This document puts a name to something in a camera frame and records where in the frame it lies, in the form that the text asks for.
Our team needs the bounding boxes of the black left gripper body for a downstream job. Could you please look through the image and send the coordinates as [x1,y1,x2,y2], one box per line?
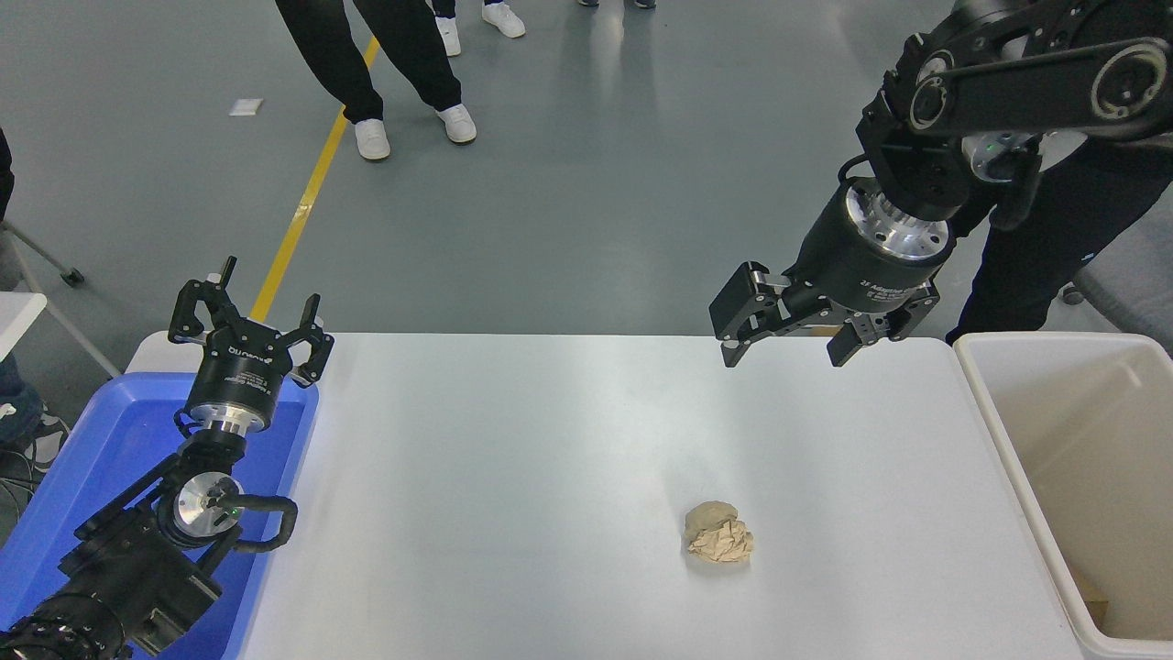
[187,321,295,419]

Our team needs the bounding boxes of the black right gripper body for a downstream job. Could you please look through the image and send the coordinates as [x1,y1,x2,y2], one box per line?
[784,186,951,318]

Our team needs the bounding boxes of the tan paper ball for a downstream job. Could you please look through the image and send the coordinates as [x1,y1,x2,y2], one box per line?
[683,500,755,564]

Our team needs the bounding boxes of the blue plastic tray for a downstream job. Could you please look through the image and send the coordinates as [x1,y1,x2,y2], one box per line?
[0,371,320,660]

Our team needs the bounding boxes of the small white table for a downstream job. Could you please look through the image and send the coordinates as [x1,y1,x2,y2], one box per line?
[0,291,49,364]

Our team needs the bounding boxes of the person beside bin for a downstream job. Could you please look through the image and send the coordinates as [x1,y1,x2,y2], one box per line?
[944,128,1173,347]

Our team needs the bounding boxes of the seated person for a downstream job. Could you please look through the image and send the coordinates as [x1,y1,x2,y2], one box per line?
[0,128,71,459]

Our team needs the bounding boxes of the large pale plastic bin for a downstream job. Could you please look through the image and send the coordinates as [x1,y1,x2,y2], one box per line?
[953,331,1173,660]

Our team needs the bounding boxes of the person with white shoes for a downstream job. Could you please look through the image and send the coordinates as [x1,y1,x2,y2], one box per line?
[431,0,528,58]
[275,0,478,163]

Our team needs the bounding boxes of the black floor cables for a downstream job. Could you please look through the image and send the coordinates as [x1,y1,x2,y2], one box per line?
[0,447,39,519]

